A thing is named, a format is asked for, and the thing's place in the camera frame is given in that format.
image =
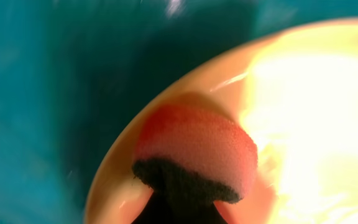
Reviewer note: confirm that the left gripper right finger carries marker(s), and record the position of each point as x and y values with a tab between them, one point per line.
205	212

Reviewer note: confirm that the yellow-green plate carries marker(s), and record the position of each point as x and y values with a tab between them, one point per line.
295	93

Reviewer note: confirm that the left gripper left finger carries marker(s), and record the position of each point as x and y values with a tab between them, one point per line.
155	211

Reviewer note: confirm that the green and orange sponge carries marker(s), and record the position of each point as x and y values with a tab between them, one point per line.
186	150

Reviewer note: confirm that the teal plastic tray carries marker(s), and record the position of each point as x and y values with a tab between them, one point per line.
73	73

